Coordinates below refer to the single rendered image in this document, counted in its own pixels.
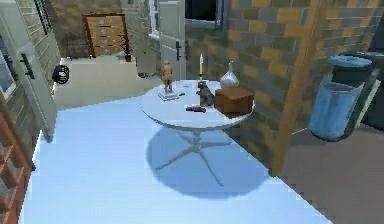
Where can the white glass vase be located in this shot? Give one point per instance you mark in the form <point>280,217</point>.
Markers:
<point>229,79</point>

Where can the white candle on holder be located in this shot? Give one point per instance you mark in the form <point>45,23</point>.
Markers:
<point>201,65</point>

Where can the grey room door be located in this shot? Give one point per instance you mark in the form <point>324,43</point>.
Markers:
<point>31,80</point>

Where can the grey dog figurine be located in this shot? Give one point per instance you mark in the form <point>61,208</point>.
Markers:
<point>205,94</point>

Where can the round white pedestal table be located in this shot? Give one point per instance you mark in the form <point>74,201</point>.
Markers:
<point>173,115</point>

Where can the small red flat object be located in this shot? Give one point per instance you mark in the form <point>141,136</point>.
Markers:
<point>196,108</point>

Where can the dark lidded bin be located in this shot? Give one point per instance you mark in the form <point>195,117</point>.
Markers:
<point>363,80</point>

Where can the white room door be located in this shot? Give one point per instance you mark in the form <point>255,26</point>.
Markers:
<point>172,36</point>

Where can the tan human statuette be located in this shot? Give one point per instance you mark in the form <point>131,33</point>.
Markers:
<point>167,76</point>

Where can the dark window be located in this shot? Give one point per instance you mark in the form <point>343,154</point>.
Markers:
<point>203,10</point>

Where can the red wooden shelf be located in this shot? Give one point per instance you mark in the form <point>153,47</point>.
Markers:
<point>11,170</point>

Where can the black round object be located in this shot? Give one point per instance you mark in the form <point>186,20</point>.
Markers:
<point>61,74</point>

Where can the brown chest of drawers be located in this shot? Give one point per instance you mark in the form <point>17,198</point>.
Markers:
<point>106,33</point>

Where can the brown carton box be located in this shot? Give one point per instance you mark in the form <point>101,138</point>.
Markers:
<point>233,99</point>

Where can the blue trash bin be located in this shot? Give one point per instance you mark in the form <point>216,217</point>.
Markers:
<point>333,108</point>

